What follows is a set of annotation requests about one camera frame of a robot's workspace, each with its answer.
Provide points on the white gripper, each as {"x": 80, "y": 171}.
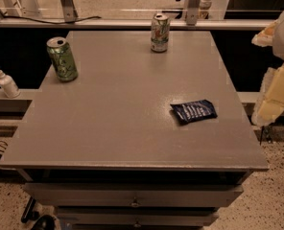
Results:
{"x": 270, "y": 102}

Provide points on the blue snack packet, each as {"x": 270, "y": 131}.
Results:
{"x": 194, "y": 111}

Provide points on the metal drawer knob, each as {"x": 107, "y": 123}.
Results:
{"x": 137, "y": 224}
{"x": 135, "y": 203}

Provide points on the metal drawer knob lower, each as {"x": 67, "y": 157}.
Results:
{"x": 137, "y": 224}

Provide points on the white pump bottle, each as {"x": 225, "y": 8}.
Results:
{"x": 8, "y": 85}

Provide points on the green soda can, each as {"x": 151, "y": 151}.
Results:
{"x": 62, "y": 58}

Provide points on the grey metal shelf rail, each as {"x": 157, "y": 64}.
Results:
{"x": 139, "y": 24}

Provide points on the grey drawer cabinet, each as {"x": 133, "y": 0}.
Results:
{"x": 90, "y": 146}

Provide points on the metal drawer knob upper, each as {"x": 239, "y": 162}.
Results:
{"x": 135, "y": 203}

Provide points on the white green 7up can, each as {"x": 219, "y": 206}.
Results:
{"x": 160, "y": 32}

